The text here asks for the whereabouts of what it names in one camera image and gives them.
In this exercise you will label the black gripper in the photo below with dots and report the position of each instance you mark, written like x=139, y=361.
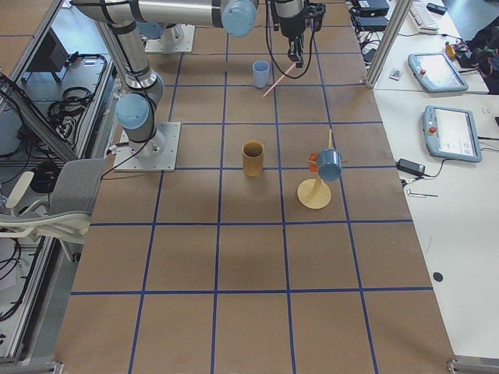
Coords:
x=291, y=24

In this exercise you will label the light blue plastic cup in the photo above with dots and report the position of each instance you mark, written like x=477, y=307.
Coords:
x=261, y=71

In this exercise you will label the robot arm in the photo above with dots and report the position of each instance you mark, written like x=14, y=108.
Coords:
x=130, y=25

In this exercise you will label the blue cup on stand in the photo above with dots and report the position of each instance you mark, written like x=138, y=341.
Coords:
x=329, y=163

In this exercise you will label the orange cup on stand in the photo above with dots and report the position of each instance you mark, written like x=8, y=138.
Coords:
x=312, y=163

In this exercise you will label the wooden cup tree stand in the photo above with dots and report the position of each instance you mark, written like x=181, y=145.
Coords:
x=314, y=193

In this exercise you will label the small remote control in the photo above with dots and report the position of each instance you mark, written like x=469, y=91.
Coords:
x=395, y=74

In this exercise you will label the bamboo cylinder holder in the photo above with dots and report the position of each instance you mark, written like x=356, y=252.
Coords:
x=253, y=158

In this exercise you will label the white keyboard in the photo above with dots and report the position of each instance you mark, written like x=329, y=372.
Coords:
x=421, y=18

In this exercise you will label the teach pendant far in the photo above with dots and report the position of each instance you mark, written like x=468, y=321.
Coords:
x=436, y=73

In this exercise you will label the teach pendant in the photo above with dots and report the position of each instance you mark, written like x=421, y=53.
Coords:
x=451, y=133
x=436, y=73

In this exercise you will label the black power brick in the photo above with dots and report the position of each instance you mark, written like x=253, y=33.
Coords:
x=411, y=167

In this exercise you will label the teach pendant near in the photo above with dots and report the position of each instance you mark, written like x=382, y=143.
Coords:
x=451, y=133

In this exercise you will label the grey office chair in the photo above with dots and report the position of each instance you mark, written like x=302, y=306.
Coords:
x=67, y=214

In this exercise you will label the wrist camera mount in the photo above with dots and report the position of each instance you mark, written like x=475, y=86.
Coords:
x=314, y=15

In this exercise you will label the aluminium frame post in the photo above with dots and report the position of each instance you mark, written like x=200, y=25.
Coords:
x=398, y=15

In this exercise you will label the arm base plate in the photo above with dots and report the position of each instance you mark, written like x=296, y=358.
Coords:
x=175, y=40
x=159, y=154

